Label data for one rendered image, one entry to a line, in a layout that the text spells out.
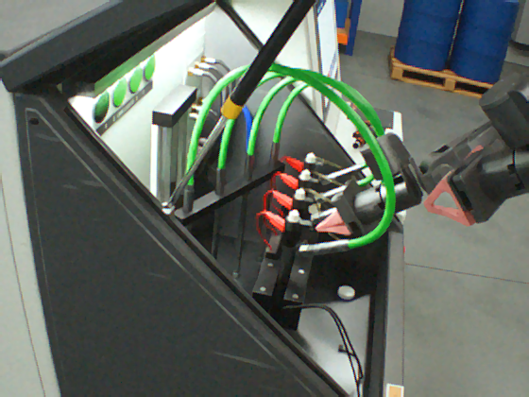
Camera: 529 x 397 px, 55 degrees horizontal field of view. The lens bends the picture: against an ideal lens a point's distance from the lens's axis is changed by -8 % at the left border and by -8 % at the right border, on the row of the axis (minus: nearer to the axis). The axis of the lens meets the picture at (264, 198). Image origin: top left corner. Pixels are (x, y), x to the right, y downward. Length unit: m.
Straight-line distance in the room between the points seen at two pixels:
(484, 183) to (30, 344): 0.71
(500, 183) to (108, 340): 0.57
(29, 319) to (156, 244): 0.29
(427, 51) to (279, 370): 5.11
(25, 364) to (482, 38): 5.30
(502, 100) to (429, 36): 5.09
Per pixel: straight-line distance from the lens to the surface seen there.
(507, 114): 0.58
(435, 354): 2.49
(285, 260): 1.06
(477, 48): 5.78
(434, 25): 5.64
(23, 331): 0.91
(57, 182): 0.68
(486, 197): 0.66
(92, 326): 0.82
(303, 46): 1.25
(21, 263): 0.80
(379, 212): 0.93
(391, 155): 0.90
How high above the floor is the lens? 1.69
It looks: 32 degrees down
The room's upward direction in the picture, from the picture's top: 8 degrees clockwise
